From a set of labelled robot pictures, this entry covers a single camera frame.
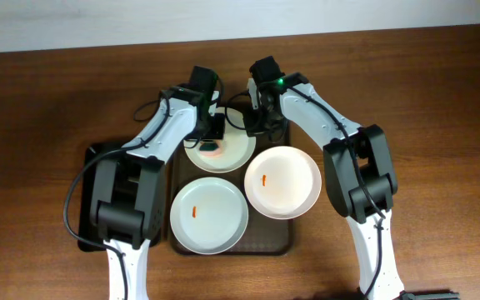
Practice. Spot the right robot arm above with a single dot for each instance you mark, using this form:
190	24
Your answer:
358	168

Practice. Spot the brown plastic serving tray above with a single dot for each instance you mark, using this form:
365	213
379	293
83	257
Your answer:
263	236

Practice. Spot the black rectangular sponge tray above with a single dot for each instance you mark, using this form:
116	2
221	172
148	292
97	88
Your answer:
86	200

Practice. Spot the green and pink sponge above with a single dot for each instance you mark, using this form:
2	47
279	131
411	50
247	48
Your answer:
211	149

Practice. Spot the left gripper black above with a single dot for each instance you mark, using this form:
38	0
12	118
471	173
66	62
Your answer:
212	139

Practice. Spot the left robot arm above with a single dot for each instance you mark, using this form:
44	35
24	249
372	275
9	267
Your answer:
179	109

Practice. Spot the pinkish white plate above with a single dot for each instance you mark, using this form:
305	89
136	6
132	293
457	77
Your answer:
282	182

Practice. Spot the pale green plate bottom left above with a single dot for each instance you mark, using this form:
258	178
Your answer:
209	215

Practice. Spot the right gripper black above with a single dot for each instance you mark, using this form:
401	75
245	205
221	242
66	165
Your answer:
256	126

